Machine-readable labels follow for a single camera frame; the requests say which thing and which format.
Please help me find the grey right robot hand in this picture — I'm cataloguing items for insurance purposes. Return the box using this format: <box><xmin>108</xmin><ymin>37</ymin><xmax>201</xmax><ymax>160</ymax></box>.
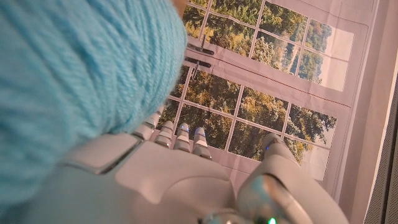
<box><xmin>0</xmin><ymin>105</ymin><xmax>351</xmax><ymax>224</ymax></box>

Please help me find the teal yarn skein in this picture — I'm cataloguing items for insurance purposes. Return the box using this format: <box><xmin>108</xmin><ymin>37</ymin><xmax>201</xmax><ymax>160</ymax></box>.
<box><xmin>0</xmin><ymin>0</ymin><xmax>188</xmax><ymax>215</ymax></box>

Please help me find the printed window backdrop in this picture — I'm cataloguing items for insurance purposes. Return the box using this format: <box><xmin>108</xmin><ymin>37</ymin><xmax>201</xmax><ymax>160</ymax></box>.
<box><xmin>157</xmin><ymin>0</ymin><xmax>382</xmax><ymax>200</ymax></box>

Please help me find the grey perforated floor grille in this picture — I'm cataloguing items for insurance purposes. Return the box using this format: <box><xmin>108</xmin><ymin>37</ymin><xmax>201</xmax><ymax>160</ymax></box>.
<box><xmin>363</xmin><ymin>74</ymin><xmax>398</xmax><ymax>224</ymax></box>

